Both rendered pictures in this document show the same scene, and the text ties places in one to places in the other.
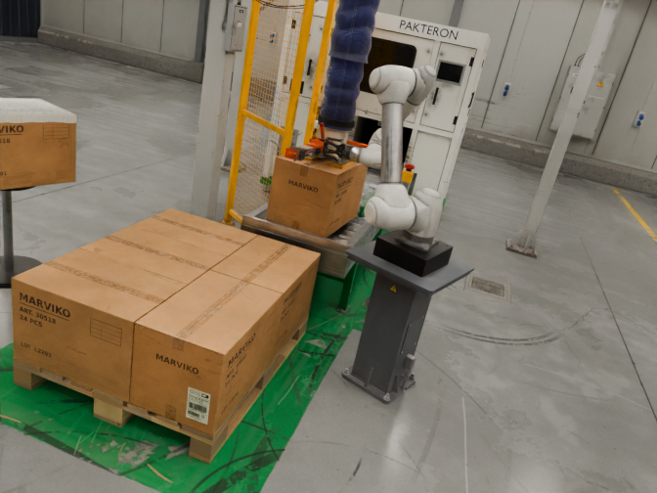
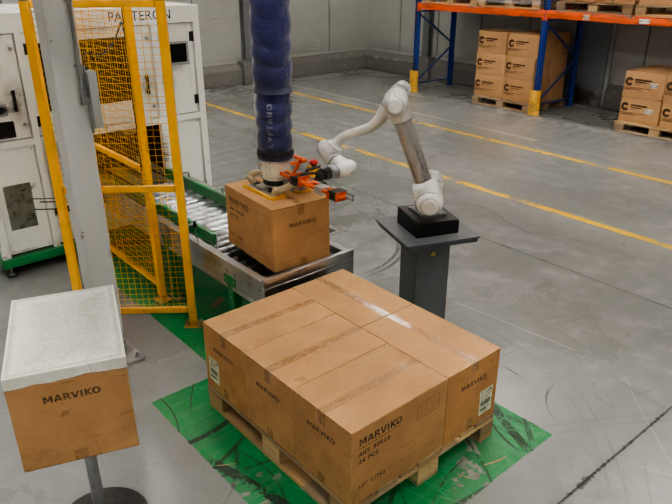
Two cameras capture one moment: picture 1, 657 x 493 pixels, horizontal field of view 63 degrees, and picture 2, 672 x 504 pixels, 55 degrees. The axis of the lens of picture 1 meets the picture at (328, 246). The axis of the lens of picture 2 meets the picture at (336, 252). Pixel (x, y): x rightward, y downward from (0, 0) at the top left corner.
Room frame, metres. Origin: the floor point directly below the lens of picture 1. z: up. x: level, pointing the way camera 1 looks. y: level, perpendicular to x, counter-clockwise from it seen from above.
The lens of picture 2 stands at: (0.72, 2.99, 2.30)
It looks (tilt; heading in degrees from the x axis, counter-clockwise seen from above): 24 degrees down; 307
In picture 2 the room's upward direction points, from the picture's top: straight up
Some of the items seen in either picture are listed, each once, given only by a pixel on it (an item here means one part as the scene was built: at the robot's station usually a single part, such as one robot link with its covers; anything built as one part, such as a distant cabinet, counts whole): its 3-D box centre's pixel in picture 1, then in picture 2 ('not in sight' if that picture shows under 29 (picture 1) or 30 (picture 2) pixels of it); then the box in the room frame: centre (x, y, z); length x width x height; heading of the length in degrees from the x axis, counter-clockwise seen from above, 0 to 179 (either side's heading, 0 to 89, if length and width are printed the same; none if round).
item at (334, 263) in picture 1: (292, 250); (310, 283); (2.99, 0.21, 0.48); 0.70 x 0.03 x 0.15; 77
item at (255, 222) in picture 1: (295, 234); (309, 267); (2.99, 0.21, 0.58); 0.70 x 0.03 x 0.06; 77
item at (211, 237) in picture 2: not in sight; (155, 209); (4.54, 0.13, 0.60); 1.60 x 0.10 x 0.09; 167
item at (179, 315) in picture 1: (187, 298); (346, 366); (2.39, 0.65, 0.34); 1.20 x 1.00 x 0.40; 167
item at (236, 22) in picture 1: (236, 28); (89, 97); (3.92, 0.93, 1.62); 0.20 x 0.05 x 0.30; 167
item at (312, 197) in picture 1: (319, 189); (276, 220); (3.31, 0.13, 0.80); 0.60 x 0.40 x 0.40; 162
